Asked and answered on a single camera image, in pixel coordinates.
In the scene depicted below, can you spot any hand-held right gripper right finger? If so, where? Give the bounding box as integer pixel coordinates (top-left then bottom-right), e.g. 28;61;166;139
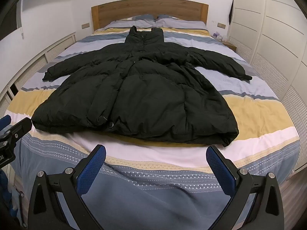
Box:
206;145;285;230

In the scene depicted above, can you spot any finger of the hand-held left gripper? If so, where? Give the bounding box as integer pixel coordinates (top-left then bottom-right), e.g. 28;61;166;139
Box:
7;118;33;140
0;115;12;132

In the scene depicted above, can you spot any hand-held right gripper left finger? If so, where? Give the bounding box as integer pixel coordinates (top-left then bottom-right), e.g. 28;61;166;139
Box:
28;144;107;230

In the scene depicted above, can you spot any black down coat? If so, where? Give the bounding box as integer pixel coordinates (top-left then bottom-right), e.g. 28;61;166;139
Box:
32;25;253;147

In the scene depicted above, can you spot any low white slatted cabinet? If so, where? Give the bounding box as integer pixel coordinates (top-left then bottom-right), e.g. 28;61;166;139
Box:
0;33;77;117

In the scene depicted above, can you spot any striped duvet cover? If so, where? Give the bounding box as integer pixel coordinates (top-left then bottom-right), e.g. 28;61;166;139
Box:
5;20;301;230

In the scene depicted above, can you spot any dark window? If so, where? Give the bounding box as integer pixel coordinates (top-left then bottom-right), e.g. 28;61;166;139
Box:
0;0;25;41

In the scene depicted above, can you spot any wooden nightstand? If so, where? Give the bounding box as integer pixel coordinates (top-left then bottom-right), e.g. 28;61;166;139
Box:
222;39;238;51

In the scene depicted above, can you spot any white wardrobe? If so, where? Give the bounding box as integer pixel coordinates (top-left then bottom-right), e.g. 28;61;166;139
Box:
228;0;307;172

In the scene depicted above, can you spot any striped pillow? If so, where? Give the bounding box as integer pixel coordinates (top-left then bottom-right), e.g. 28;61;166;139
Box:
106;14;157;30
155;14;207;30

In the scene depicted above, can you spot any wooden bed headboard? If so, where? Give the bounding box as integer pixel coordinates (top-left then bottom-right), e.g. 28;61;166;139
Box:
91;0;209;31

